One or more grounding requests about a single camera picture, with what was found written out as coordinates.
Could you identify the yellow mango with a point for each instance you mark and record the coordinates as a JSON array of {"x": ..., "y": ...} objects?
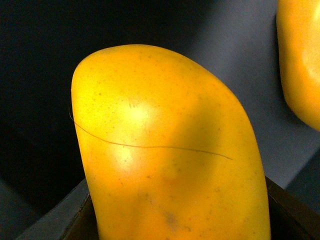
[
  {"x": 168, "y": 151},
  {"x": 298, "y": 35}
]

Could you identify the black produce display tray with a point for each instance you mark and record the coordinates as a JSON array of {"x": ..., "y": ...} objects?
[{"x": 74, "y": 218}]

